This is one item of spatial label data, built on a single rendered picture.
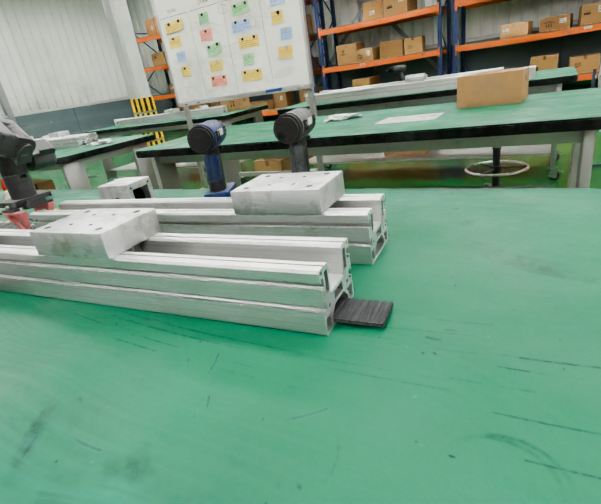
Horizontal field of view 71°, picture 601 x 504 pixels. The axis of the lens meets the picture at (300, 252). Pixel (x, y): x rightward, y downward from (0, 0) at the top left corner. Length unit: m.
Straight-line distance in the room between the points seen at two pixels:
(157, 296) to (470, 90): 2.06
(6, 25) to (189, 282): 13.53
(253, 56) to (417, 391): 3.59
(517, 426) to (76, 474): 0.37
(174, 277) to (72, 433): 0.22
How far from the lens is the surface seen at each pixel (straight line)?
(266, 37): 3.78
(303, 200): 0.64
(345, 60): 10.84
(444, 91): 3.73
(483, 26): 10.96
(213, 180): 0.97
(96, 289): 0.72
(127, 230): 0.67
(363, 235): 0.63
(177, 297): 0.60
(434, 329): 0.50
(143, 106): 9.02
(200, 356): 0.52
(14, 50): 13.86
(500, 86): 2.40
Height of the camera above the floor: 1.06
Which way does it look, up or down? 23 degrees down
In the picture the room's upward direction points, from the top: 9 degrees counter-clockwise
